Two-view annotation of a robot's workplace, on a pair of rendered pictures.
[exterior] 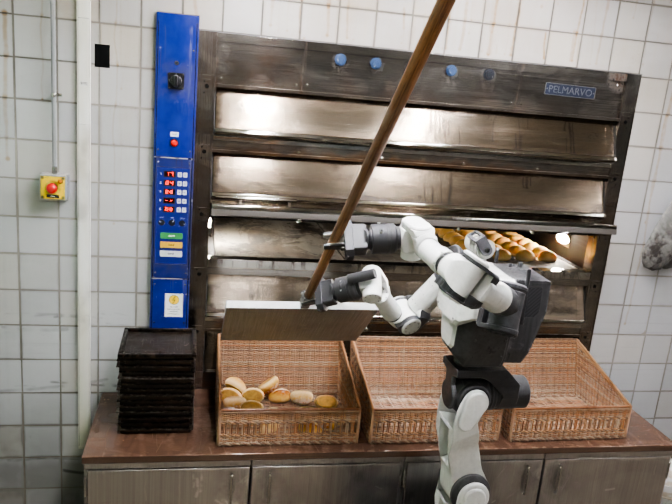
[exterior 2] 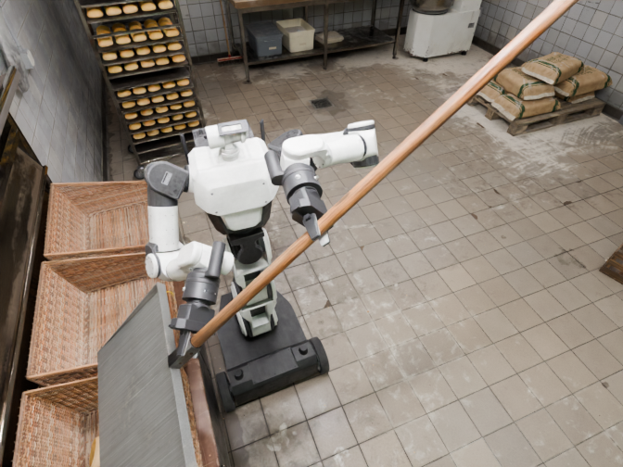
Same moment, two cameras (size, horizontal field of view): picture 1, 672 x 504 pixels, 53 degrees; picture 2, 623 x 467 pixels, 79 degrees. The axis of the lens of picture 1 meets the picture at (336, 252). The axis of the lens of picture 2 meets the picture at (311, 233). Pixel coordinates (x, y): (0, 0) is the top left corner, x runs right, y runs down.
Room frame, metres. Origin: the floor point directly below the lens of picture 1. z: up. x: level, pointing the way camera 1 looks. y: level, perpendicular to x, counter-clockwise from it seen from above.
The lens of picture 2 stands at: (2.03, 0.59, 2.10)
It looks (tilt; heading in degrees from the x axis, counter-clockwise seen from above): 46 degrees down; 261
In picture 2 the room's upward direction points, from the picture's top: straight up
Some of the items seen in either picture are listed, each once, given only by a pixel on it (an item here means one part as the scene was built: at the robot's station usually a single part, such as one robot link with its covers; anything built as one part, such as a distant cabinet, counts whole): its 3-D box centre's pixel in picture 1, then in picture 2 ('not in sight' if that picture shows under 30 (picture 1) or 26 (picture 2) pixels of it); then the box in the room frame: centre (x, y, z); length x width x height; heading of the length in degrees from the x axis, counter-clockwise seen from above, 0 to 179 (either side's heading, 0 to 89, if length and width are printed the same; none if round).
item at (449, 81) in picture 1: (430, 80); not in sight; (2.99, -0.33, 1.99); 1.80 x 0.08 x 0.21; 102
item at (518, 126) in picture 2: not in sight; (532, 102); (-1.08, -2.98, 0.07); 1.20 x 0.80 x 0.14; 12
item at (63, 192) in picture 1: (54, 186); not in sight; (2.62, 1.12, 1.46); 0.10 x 0.07 x 0.10; 102
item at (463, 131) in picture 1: (426, 126); not in sight; (2.97, -0.34, 1.80); 1.79 x 0.11 x 0.19; 102
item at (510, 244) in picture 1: (491, 241); not in sight; (3.52, -0.82, 1.21); 0.61 x 0.48 x 0.06; 12
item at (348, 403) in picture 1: (284, 385); (116, 461); (2.59, 0.16, 0.72); 0.56 x 0.49 x 0.28; 102
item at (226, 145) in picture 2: (478, 248); (224, 138); (2.12, -0.45, 1.47); 0.10 x 0.07 x 0.09; 9
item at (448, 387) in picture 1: (486, 384); (240, 227); (2.13, -0.55, 1.01); 0.28 x 0.13 x 0.18; 103
